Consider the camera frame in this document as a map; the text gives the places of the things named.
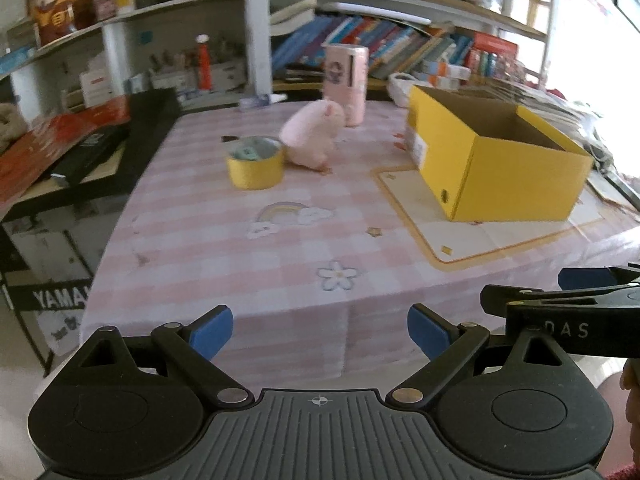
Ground pink cylinder container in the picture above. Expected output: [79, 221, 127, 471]
[322, 44, 369, 128]

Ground long black case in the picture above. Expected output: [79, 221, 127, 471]
[50, 127, 128, 186]

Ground fortune god figure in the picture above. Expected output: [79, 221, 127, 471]
[26, 0, 93, 48]

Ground red flat box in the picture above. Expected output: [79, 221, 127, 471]
[472, 31, 518, 54]

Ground black piano stand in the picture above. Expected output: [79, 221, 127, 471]
[0, 210, 126, 376]

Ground beige cloth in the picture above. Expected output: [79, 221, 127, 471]
[0, 102, 16, 153]

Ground stack of papers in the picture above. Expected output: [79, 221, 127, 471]
[482, 82, 616, 161]

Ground yellow tape roll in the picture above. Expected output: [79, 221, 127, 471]
[226, 136, 287, 191]

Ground white box red label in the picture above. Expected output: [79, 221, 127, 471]
[79, 62, 117, 106]

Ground large pink plush toy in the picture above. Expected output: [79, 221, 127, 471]
[279, 100, 346, 171]

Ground person's right hand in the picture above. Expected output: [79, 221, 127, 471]
[621, 359, 640, 453]

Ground stack of lying books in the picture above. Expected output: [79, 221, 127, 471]
[270, 0, 318, 36]

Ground red bottle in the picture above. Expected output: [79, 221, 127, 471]
[195, 34, 212, 92]

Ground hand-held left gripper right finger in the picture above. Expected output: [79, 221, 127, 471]
[385, 304, 566, 408]

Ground row of slanted books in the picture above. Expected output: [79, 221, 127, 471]
[272, 15, 473, 81]

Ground yellow cardboard box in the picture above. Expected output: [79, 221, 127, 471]
[404, 85, 596, 223]

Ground small orange blue boxes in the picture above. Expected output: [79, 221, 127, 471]
[422, 57, 472, 88]

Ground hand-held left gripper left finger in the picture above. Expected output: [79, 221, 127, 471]
[75, 304, 256, 408]

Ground pencil holder box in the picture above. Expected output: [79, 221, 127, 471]
[150, 50, 248, 92]

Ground pink checked tablecloth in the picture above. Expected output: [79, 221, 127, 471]
[80, 97, 640, 391]

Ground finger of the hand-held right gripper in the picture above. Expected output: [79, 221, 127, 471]
[480, 284, 640, 317]
[558, 265, 640, 291]

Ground white bookshelf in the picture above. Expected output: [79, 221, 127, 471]
[0, 0, 556, 111]

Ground white bowl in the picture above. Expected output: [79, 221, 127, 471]
[387, 72, 426, 107]

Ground black electric piano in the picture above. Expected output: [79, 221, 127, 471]
[0, 87, 181, 221]

